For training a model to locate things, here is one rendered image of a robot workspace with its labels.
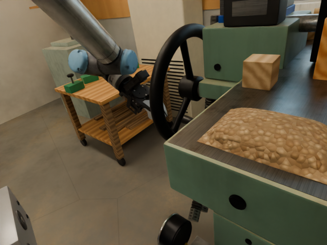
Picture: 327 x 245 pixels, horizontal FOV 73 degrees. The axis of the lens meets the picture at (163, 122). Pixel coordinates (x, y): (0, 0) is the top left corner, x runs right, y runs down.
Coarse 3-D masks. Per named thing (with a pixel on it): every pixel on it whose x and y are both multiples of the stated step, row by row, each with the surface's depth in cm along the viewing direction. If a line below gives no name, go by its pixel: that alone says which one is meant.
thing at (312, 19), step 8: (320, 8) 29; (288, 16) 35; (296, 16) 34; (304, 16) 33; (312, 16) 33; (320, 16) 29; (304, 24) 33; (312, 24) 33; (320, 24) 29; (320, 32) 30; (320, 40) 30; (312, 48) 31; (312, 56) 32
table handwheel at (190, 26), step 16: (176, 32) 45; (192, 32) 47; (176, 48) 44; (160, 64) 43; (160, 80) 43; (192, 80) 52; (160, 96) 44; (192, 96) 52; (160, 112) 45; (160, 128) 48; (176, 128) 52
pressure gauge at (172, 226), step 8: (168, 216) 38; (176, 216) 38; (168, 224) 37; (176, 224) 37; (184, 224) 37; (160, 232) 37; (168, 232) 36; (176, 232) 36; (184, 232) 38; (160, 240) 37; (168, 240) 36; (176, 240) 36; (184, 240) 38
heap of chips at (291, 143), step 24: (240, 120) 19; (264, 120) 18; (288, 120) 18; (312, 120) 19; (216, 144) 19; (240, 144) 18; (264, 144) 17; (288, 144) 16; (312, 144) 16; (288, 168) 16; (312, 168) 15
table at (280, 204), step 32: (288, 64) 34; (224, 96) 27; (256, 96) 26; (288, 96) 25; (320, 96) 24; (192, 128) 22; (192, 160) 19; (224, 160) 18; (192, 192) 21; (224, 192) 18; (256, 192) 16; (288, 192) 14; (320, 192) 14; (256, 224) 18; (288, 224) 16; (320, 224) 14
